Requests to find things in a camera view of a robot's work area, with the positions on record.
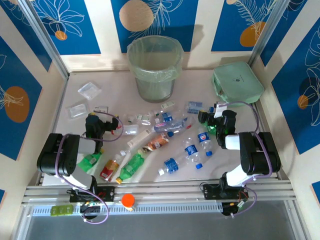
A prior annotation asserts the crushed green bottle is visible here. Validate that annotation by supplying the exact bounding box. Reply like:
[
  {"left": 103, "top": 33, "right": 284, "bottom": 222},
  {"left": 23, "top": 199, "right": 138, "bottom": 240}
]
[{"left": 76, "top": 149, "right": 104, "bottom": 173}]

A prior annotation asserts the blue round logo bottle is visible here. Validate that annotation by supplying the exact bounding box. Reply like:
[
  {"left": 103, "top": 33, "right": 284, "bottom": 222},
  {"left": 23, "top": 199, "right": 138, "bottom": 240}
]
[{"left": 196, "top": 126, "right": 214, "bottom": 158}]

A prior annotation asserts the red yellow label bottle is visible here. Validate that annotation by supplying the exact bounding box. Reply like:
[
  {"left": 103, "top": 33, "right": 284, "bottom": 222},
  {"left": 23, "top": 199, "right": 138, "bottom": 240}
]
[{"left": 99, "top": 153, "right": 121, "bottom": 183}]

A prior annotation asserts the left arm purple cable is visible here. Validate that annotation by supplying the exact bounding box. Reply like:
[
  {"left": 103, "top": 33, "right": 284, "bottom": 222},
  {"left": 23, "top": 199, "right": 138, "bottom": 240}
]
[{"left": 55, "top": 111, "right": 124, "bottom": 225}]

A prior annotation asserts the bin with green liner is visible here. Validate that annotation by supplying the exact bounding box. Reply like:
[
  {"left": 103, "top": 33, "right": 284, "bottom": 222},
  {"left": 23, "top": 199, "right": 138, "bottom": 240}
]
[{"left": 126, "top": 35, "right": 185, "bottom": 103}]

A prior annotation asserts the orange emergency stop button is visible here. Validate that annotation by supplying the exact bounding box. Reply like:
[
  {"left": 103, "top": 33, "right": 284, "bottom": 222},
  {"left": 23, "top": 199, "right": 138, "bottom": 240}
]
[{"left": 121, "top": 193, "right": 137, "bottom": 213}]

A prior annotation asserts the grey slotted cable duct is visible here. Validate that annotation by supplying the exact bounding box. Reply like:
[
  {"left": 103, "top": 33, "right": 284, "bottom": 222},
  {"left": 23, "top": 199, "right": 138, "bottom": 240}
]
[{"left": 29, "top": 201, "right": 224, "bottom": 218}]

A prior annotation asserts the crushed clear plastic bottle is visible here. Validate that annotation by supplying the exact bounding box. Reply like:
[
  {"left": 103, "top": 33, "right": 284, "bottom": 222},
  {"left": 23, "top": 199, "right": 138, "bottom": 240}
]
[{"left": 123, "top": 124, "right": 141, "bottom": 136}]

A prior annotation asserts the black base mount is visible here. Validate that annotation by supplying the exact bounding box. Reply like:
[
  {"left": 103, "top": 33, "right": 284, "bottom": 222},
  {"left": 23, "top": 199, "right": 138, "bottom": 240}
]
[
  {"left": 68, "top": 185, "right": 116, "bottom": 203},
  {"left": 200, "top": 183, "right": 250, "bottom": 201}
]

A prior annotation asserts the mint green zip case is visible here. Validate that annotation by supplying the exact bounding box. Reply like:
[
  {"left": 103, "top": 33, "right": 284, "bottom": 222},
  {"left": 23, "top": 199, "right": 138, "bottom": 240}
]
[{"left": 211, "top": 61, "right": 265, "bottom": 107}]

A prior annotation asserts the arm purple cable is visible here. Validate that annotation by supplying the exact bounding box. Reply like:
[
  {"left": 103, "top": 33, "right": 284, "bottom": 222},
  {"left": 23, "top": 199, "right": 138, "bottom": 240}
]
[
  {"left": 217, "top": 100, "right": 273, "bottom": 218},
  {"left": 55, "top": 111, "right": 124, "bottom": 225}
]

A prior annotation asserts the aluminium frame post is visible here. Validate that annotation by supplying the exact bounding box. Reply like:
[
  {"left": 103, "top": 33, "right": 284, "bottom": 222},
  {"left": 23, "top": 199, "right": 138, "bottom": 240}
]
[
  {"left": 248, "top": 0, "right": 289, "bottom": 70},
  {"left": 17, "top": 0, "right": 70, "bottom": 79}
]

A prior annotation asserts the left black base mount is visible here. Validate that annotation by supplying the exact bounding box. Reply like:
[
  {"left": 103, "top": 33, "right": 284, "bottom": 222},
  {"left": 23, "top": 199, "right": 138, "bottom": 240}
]
[{"left": 68, "top": 185, "right": 116, "bottom": 203}]

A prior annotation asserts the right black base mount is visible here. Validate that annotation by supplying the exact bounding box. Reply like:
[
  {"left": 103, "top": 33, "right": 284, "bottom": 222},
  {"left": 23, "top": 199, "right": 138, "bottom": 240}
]
[{"left": 200, "top": 183, "right": 250, "bottom": 201}]

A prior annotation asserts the green tag strip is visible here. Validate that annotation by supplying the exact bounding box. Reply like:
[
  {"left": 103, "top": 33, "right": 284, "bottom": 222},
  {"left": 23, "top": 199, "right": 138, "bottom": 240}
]
[{"left": 50, "top": 204, "right": 75, "bottom": 216}]

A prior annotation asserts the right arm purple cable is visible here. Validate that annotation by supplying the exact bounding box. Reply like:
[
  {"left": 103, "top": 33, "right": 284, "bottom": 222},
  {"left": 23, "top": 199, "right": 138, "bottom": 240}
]
[{"left": 217, "top": 100, "right": 273, "bottom": 218}]

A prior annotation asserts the blue label bottle white cap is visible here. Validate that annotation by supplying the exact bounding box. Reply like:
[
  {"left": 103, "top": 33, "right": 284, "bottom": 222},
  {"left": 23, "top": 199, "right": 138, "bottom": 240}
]
[{"left": 157, "top": 156, "right": 181, "bottom": 176}]

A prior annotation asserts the copper brown label bottle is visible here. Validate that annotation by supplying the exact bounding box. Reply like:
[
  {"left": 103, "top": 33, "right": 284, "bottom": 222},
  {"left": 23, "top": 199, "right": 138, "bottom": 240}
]
[{"left": 142, "top": 132, "right": 171, "bottom": 153}]

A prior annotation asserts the clear plastic clamshell box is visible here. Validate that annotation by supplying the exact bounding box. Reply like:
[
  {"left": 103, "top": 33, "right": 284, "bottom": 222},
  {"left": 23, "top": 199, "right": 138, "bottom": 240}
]
[
  {"left": 64, "top": 101, "right": 90, "bottom": 121},
  {"left": 77, "top": 81, "right": 103, "bottom": 101}
]

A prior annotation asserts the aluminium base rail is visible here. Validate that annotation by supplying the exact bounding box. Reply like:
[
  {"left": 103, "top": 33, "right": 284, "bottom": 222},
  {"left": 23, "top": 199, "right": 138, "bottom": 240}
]
[{"left": 21, "top": 178, "right": 294, "bottom": 206}]

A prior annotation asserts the light blue label bottle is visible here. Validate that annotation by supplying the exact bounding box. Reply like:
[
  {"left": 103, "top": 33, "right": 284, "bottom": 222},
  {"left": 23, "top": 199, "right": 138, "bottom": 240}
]
[{"left": 184, "top": 100, "right": 215, "bottom": 115}]

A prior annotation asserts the clear bottle green white label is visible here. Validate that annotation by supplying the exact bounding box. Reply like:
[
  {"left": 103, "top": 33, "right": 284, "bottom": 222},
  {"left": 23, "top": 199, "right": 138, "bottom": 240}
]
[{"left": 122, "top": 112, "right": 154, "bottom": 126}]

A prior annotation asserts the clear bottle blue cap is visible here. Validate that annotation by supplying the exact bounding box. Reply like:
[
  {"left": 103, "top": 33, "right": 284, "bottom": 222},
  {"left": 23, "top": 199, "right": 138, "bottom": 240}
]
[{"left": 166, "top": 116, "right": 196, "bottom": 138}]

